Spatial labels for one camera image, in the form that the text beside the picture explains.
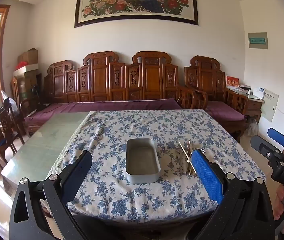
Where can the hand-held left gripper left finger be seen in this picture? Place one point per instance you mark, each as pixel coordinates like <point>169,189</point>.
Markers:
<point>79,172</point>

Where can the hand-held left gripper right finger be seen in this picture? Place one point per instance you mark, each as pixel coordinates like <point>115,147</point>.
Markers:
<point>207,177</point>

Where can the metal fork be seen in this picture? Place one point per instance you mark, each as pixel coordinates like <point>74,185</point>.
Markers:
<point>202,150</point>

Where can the rectangular metal tin container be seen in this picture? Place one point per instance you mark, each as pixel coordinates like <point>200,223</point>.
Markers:
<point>142,161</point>

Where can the dark brown chopstick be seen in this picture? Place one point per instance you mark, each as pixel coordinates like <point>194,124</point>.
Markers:
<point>193,168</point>

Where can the clear plastic bag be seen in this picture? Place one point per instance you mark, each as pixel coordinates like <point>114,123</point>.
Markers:
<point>252,128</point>

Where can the pale bamboo chopstick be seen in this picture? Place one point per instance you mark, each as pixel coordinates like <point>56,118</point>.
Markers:
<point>189,160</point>
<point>185,153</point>

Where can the wooden side table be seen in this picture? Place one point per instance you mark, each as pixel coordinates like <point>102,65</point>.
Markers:
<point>254,106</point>

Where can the white device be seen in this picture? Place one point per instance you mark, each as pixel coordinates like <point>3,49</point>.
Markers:
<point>259,91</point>

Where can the purple armchair seat cushion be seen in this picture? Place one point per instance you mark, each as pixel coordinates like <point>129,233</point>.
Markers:
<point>225,111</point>

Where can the purple sofa seat cushion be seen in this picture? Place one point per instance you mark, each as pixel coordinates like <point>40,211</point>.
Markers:
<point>81,108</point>

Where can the red greeting card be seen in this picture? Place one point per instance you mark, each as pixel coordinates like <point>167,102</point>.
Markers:
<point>232,82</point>

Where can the blue floral tablecloth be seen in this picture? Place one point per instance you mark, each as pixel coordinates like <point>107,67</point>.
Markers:
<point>142,127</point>

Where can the carved wooden armchair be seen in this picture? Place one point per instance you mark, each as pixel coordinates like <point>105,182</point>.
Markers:
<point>207,80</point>

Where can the wooden dining chair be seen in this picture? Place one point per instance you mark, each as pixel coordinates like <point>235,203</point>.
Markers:
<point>0,132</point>

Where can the white plastic bag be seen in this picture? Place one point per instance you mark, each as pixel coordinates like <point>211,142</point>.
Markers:
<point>9,100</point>

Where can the long carved wooden sofa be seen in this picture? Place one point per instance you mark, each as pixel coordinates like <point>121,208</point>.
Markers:
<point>122,80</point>

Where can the brown cardboard box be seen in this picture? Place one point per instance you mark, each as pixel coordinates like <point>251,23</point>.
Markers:
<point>28,57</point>

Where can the framed peacock flower painting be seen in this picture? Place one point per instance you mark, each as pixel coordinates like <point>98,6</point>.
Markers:
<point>137,0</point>

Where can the large white wall cabinet box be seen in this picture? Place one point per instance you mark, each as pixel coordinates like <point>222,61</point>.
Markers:
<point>270,105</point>

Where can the grey wall panel box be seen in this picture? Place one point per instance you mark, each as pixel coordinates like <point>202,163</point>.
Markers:
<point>257,40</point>

